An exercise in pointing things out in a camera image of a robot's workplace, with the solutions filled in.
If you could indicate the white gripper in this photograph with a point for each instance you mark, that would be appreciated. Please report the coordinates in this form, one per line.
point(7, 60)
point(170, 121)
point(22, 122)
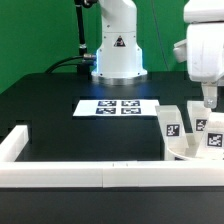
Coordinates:
point(203, 50)

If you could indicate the white round stool seat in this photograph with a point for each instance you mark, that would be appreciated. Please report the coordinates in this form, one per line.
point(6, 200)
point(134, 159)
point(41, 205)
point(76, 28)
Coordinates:
point(190, 146)

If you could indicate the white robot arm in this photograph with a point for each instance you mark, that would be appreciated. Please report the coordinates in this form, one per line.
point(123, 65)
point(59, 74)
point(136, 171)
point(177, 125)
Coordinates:
point(119, 59)

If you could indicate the white marker sheet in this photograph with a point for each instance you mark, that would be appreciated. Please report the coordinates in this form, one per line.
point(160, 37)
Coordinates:
point(115, 107)

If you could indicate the white U-shaped fence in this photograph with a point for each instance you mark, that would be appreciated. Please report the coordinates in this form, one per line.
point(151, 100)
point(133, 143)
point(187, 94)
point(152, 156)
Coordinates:
point(15, 174)

